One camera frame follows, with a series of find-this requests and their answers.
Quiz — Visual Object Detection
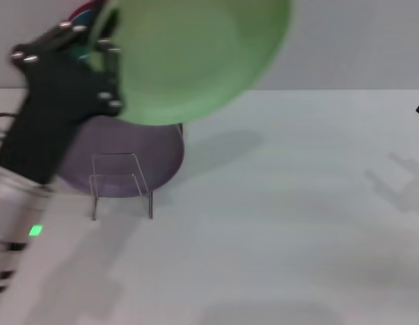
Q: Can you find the light green plate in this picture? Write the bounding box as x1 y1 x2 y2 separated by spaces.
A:
93 0 293 127

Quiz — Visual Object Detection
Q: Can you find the lilac plate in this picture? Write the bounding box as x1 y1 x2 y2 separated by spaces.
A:
56 114 185 198

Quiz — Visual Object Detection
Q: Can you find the red plate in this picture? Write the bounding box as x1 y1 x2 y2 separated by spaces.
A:
67 1 97 24

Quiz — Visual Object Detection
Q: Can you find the clear acrylic plate rack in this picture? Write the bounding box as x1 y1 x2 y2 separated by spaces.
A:
89 152 154 221

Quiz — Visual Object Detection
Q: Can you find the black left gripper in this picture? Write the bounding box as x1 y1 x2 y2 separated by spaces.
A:
0 9 126 186

